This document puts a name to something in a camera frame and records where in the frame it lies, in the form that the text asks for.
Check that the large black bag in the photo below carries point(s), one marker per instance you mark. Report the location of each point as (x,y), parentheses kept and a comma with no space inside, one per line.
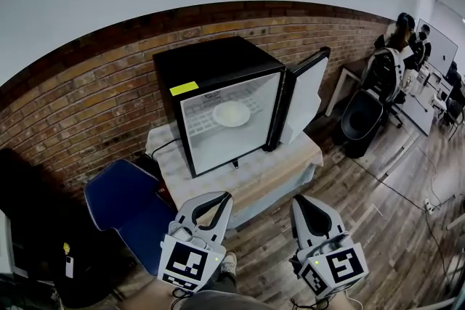
(32,214)

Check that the white round plate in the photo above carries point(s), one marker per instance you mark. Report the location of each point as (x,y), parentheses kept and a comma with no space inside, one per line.
(231,114)

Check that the black and white office chair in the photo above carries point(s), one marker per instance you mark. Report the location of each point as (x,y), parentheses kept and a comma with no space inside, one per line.
(383,72)

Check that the white board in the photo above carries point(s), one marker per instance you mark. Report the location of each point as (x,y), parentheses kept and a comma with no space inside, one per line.
(441,47)

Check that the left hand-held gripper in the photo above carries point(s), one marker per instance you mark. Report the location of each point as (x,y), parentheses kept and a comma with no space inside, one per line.
(187,259)

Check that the black mini fridge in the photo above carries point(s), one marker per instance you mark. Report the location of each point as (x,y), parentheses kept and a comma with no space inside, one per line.
(218,61)

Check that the white desk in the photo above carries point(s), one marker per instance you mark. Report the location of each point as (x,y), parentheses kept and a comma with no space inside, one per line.
(417,109)

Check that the white frame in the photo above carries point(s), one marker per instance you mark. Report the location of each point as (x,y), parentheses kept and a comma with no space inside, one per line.
(339,90)

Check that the black round bin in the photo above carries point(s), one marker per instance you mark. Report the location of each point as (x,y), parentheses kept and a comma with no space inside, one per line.
(361,121)

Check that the white power strip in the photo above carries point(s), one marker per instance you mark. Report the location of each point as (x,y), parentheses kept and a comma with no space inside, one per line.
(430,205)

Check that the table with white cloth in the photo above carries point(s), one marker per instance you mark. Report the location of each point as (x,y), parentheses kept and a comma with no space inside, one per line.
(254,178)

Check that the yellow sticker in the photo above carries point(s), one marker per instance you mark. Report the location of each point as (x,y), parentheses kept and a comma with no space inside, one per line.
(184,88)

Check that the person's dark trousers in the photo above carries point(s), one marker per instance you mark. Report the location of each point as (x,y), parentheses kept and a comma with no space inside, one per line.
(221,299)

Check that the blue padded chair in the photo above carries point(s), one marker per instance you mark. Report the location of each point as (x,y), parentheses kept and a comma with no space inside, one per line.
(123,199)

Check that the person's beige shoe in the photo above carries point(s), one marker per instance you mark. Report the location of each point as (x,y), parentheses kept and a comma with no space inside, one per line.
(229,261)

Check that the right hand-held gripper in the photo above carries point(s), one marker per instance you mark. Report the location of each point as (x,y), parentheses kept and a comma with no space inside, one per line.
(338,266)

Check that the white phone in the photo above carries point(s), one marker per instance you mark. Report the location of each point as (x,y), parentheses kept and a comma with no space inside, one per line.
(69,267)

